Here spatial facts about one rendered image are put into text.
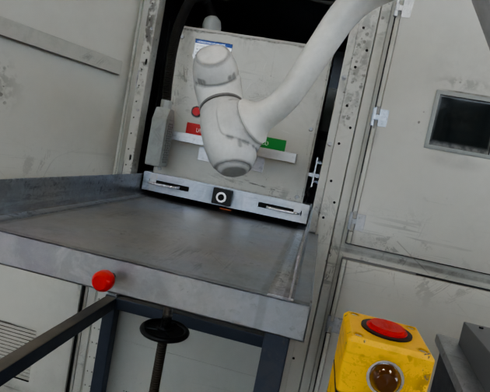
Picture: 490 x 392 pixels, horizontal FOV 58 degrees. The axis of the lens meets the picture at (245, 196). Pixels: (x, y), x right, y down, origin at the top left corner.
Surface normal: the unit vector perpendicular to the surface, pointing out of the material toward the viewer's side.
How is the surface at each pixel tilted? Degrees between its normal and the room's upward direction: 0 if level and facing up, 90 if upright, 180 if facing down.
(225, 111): 67
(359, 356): 90
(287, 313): 90
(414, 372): 90
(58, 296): 90
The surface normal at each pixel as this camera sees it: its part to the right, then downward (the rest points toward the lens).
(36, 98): 0.87, 0.22
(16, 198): 0.97, 0.20
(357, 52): -0.18, 0.07
